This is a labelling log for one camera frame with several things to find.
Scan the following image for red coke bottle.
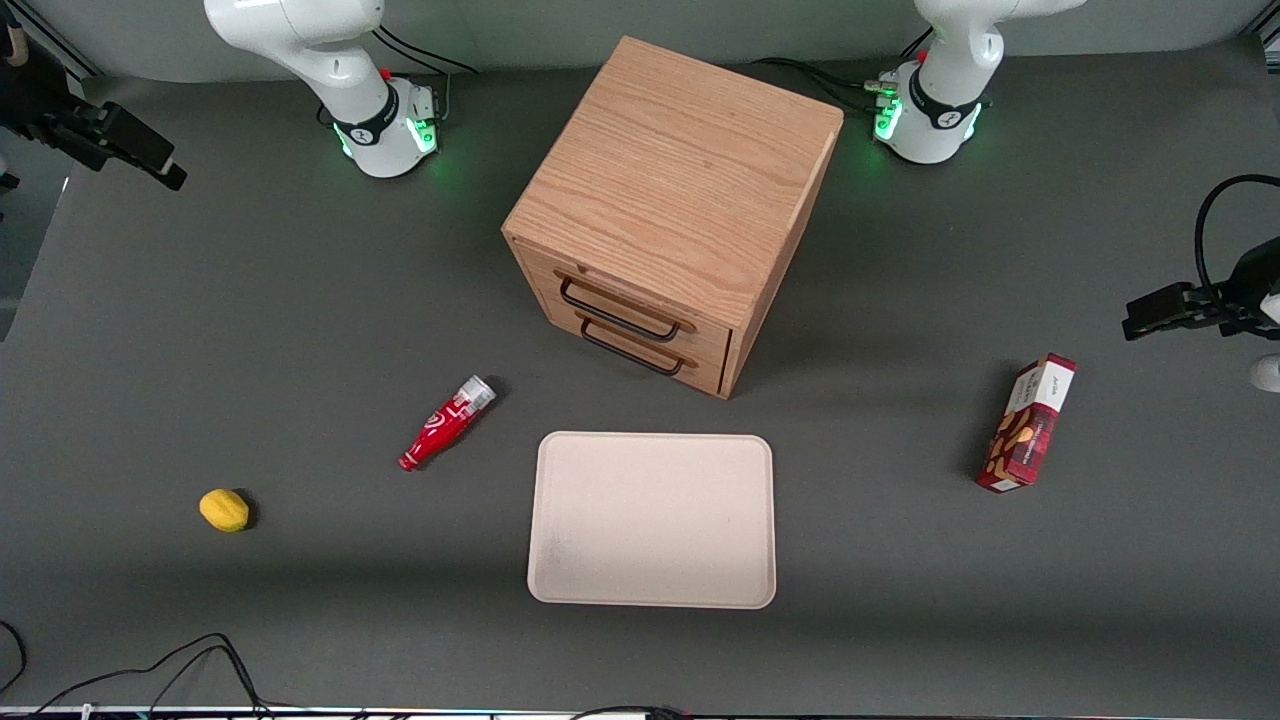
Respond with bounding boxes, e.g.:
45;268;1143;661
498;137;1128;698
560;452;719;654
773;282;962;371
398;375;497;472

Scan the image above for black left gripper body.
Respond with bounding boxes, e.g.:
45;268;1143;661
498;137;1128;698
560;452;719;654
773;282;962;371
1213;238;1280;337

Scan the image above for black wire drawer handle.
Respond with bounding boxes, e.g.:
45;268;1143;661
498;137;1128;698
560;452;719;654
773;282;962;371
559;277;684;343
579;320;688;378

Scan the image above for beige rectangular tray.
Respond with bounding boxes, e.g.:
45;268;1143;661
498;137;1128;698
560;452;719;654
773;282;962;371
527;431;777;610

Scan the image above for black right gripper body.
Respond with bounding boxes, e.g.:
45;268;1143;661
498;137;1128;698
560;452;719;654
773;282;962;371
0;30;101;166

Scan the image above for dark aluminium frame rail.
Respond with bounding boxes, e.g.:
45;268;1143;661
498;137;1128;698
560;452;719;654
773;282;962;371
25;0;103;81

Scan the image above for wooden drawer front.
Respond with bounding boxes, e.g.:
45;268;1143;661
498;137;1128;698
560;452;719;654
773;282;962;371
512;240;737;366
545;305;731;398

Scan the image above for black floor cable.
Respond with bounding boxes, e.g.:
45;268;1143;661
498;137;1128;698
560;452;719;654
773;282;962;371
0;620;27;696
30;632;273;717
570;704;693;720

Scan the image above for black base power cable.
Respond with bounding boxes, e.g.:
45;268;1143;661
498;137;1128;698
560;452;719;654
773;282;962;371
753;28;936;113
372;25;479;123

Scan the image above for wooden drawer cabinet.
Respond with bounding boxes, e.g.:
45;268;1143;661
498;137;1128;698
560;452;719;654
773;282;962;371
502;36;844;400

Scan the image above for yellow lemon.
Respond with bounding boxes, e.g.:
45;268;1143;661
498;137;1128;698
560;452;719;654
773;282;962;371
199;488;251;533

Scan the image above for red almond snack box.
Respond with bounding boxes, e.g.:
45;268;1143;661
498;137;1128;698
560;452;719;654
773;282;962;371
976;353;1078;493

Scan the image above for black looped camera cable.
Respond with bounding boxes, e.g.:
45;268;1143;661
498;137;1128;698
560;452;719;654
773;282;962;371
1194;174;1280;297

